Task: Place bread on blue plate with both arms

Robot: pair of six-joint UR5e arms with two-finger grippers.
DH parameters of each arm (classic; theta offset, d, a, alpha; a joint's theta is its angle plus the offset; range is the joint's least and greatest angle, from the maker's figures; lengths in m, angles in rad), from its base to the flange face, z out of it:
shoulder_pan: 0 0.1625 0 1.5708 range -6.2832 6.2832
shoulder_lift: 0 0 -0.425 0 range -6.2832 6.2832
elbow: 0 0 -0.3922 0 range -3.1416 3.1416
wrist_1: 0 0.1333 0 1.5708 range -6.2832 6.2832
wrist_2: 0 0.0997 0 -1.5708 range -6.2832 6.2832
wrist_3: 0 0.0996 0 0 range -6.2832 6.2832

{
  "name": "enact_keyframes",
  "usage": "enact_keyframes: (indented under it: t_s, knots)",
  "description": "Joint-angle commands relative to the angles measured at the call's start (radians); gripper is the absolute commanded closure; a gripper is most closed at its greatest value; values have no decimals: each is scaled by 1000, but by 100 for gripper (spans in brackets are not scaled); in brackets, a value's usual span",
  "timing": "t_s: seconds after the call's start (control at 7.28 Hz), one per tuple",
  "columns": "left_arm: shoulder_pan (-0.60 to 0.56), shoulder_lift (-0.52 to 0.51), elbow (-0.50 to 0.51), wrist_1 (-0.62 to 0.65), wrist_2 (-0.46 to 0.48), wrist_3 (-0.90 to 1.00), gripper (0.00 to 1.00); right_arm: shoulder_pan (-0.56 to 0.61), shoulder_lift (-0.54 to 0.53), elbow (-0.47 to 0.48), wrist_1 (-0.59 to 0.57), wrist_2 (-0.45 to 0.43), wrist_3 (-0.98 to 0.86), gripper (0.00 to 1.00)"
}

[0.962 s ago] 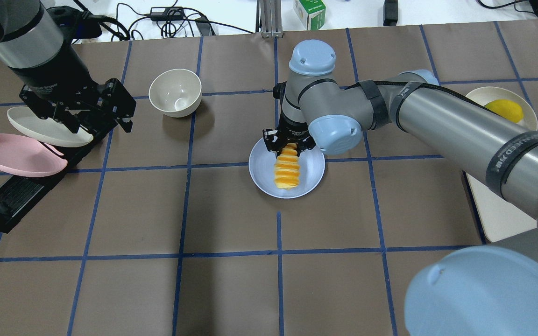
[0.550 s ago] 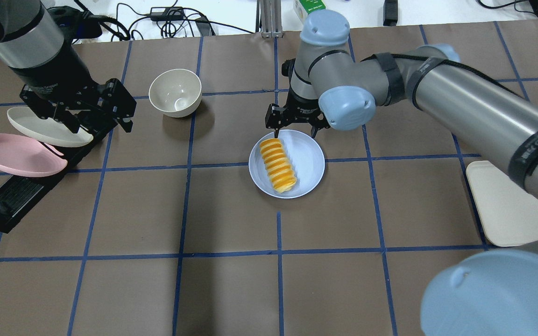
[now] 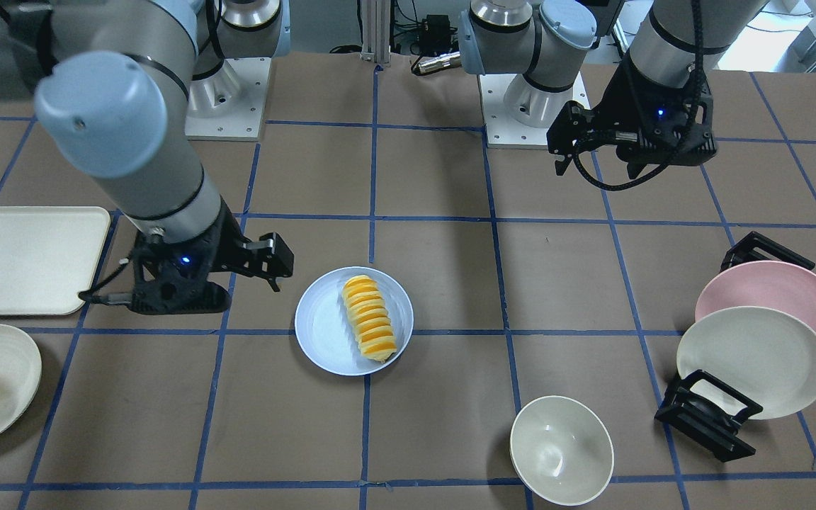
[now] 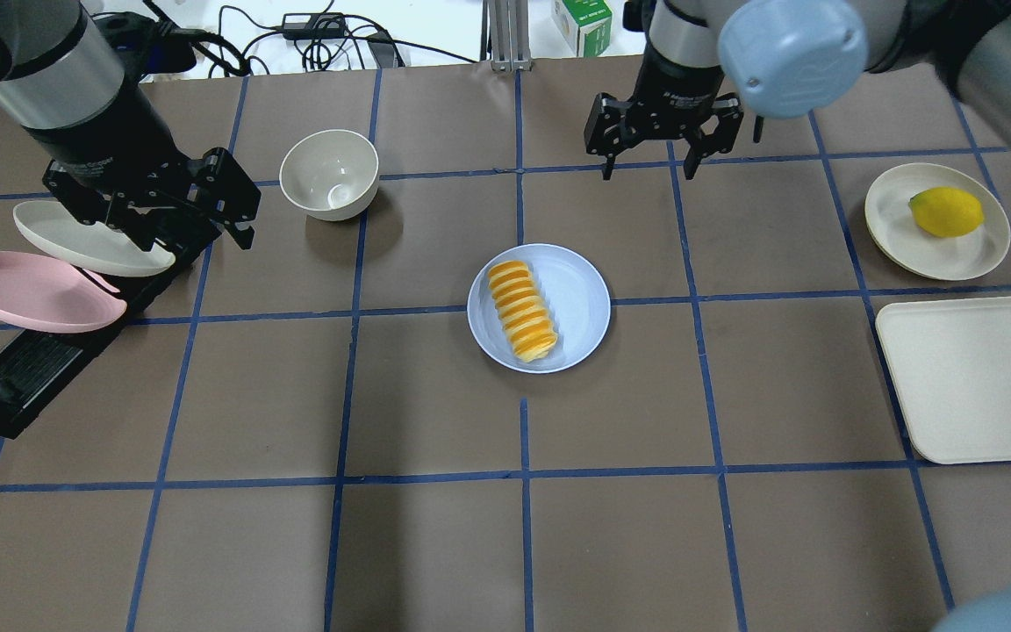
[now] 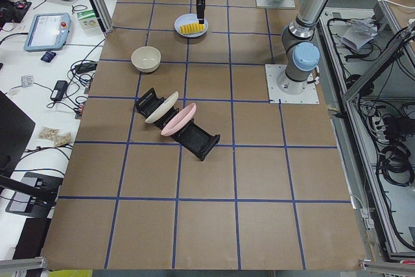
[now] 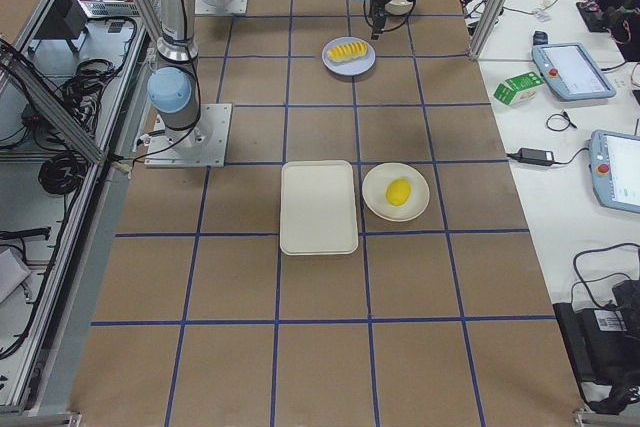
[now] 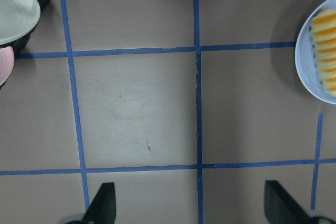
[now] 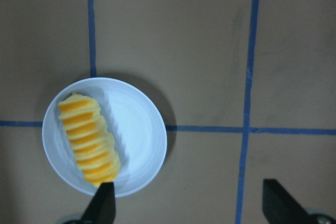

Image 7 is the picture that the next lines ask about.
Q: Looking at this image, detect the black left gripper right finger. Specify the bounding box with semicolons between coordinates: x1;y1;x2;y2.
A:
264;180;335;224

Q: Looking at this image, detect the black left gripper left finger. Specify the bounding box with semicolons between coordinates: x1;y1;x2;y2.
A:
59;182;116;224

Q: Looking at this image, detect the blue plate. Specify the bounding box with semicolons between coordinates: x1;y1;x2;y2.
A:
295;0;335;104

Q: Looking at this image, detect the pink plate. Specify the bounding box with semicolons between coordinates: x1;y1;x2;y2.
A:
0;46;15;85

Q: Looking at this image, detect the cream plate in rack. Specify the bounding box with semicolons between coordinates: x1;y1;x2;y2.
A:
1;0;40;45

